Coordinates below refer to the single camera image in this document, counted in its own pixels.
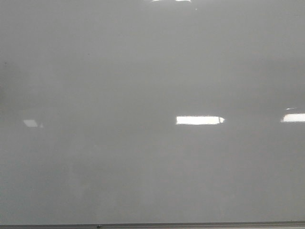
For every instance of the white glossy whiteboard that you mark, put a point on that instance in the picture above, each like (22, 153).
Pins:
(152, 111)

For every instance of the grey aluminium whiteboard frame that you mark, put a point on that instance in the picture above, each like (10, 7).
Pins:
(211, 225)

